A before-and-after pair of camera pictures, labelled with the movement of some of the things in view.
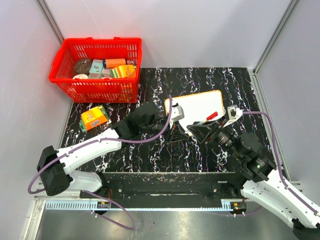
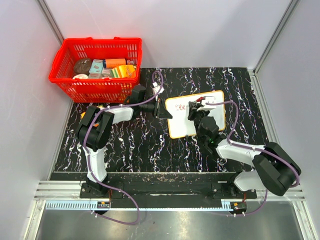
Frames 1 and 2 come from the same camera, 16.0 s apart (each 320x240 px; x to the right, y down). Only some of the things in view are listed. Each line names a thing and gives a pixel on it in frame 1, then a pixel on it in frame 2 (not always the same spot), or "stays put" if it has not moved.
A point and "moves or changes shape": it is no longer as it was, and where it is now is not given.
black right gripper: x=200 y=132 to x=193 y=111
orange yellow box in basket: x=126 y=71 stays put
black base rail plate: x=164 y=186 stays put
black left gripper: x=173 y=131 to x=160 y=111
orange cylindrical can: x=113 y=63 stays put
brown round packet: x=82 y=66 stays put
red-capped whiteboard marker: x=209 y=117 moves or changes shape
